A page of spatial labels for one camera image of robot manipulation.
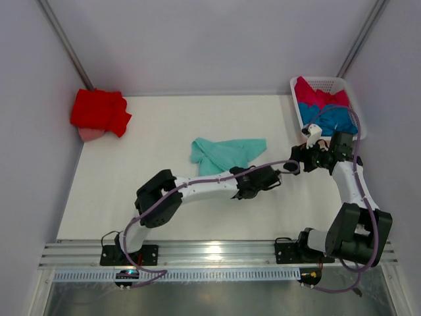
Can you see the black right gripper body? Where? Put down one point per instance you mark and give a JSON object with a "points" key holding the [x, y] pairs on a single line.
{"points": [[312, 158]]}

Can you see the teal t shirt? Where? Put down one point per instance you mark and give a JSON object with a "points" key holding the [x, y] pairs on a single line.
{"points": [[217, 157]]}

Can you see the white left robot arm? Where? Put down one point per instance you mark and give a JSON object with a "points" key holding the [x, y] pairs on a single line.
{"points": [[158, 199]]}

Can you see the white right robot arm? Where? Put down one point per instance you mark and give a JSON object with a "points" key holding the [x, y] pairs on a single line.
{"points": [[360, 230]]}

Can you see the blue t shirt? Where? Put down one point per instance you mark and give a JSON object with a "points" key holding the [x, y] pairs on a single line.
{"points": [[330, 119]]}

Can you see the magenta t shirt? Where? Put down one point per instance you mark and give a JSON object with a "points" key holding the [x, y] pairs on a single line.
{"points": [[306, 94]]}

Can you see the white plastic basket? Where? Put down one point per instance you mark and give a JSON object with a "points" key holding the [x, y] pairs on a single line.
{"points": [[332, 85]]}

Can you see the pink folded t shirt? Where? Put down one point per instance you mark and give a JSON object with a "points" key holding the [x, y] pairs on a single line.
{"points": [[89, 134]]}

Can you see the red folded t shirt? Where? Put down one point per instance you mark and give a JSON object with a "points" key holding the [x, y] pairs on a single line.
{"points": [[100, 110]]}

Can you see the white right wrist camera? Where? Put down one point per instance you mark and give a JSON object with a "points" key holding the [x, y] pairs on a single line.
{"points": [[313, 133]]}

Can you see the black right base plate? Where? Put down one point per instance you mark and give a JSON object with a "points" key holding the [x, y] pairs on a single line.
{"points": [[288, 251]]}

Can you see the aluminium mounting rail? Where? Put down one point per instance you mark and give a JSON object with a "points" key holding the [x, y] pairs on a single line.
{"points": [[166, 255]]}

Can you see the white slotted cable duct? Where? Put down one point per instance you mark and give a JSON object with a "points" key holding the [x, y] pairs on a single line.
{"points": [[177, 275]]}

